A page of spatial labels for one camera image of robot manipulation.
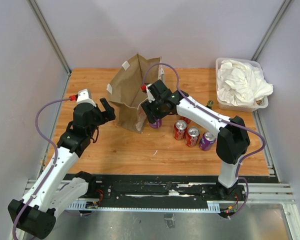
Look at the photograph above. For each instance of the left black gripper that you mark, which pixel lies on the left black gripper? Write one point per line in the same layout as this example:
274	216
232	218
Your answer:
108	115

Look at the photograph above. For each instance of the red cola can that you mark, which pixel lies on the red cola can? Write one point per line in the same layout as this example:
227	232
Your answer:
192	136
187	120
180	128

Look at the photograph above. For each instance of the crumpled white cloth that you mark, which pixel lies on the crumpled white cloth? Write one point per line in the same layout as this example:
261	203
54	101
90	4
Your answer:
240	80

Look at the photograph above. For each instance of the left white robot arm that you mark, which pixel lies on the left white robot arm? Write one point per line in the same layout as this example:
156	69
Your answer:
37	211

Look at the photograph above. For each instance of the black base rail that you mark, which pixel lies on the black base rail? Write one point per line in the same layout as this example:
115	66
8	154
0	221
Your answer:
158	191

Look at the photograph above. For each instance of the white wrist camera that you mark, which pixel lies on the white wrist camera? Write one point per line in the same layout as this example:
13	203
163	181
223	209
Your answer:
150	97
84	96

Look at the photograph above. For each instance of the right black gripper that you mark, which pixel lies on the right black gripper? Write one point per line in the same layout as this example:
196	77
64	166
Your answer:
148	107

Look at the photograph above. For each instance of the purple soda can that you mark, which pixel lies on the purple soda can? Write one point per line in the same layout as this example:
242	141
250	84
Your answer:
157	124
207	141

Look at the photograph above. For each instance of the purple soda can front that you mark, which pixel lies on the purple soda can front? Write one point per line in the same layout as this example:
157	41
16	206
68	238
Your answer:
207	141

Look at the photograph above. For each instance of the dark glass bottle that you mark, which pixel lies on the dark glass bottle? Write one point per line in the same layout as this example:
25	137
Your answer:
210	104

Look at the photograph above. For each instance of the burlap canvas bag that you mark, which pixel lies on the burlap canvas bag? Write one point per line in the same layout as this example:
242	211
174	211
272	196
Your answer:
125	92

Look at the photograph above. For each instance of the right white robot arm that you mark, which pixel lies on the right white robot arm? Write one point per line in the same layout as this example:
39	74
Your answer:
232	139

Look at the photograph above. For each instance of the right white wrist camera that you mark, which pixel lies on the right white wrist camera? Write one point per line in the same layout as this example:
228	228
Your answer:
150	97

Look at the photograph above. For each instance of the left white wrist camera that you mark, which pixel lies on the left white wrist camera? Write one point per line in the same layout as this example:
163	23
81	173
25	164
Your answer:
84	96

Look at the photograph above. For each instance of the red cola can back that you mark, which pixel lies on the red cola can back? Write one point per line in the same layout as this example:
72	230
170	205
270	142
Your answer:
187	120

